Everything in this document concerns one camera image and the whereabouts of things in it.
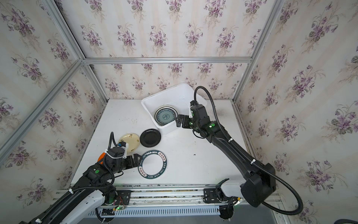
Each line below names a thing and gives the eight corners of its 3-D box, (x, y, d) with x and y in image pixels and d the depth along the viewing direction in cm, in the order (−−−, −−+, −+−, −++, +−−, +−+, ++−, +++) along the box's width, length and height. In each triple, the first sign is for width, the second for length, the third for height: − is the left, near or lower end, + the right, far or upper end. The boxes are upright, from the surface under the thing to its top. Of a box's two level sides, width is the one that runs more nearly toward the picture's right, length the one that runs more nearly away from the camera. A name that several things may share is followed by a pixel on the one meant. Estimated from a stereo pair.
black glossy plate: (138, 147, 94) (138, 145, 92) (142, 130, 103) (141, 128, 101) (160, 147, 94) (159, 146, 92) (161, 130, 103) (161, 128, 101)
